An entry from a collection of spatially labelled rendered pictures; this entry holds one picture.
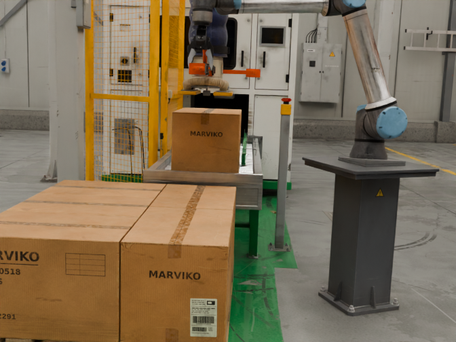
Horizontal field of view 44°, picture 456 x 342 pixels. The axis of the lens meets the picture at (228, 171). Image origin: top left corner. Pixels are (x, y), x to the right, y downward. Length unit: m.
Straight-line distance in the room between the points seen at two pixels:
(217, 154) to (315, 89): 8.74
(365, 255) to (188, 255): 1.15
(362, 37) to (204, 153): 1.18
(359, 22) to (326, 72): 9.30
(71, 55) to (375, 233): 2.39
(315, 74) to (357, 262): 9.26
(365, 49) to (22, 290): 1.80
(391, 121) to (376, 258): 0.72
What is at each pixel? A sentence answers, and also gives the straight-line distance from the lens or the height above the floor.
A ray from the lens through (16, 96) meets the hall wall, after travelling 12.67.
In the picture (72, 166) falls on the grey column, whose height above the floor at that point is 0.50.
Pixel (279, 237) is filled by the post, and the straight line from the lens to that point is 3.95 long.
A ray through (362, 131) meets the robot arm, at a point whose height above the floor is 0.91.
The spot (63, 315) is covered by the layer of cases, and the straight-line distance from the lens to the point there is 2.28.
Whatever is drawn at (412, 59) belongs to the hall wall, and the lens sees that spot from 12.83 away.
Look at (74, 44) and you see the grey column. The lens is 4.14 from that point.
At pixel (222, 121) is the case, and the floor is 0.90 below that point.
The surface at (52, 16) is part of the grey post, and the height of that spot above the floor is 1.75.
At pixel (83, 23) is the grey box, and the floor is 1.49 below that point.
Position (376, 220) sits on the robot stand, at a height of 0.47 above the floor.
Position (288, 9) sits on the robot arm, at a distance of 2.83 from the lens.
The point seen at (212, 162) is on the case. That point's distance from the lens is 3.37.
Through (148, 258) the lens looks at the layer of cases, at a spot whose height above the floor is 0.49.
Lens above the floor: 1.13
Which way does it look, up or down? 9 degrees down
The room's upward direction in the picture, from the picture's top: 2 degrees clockwise
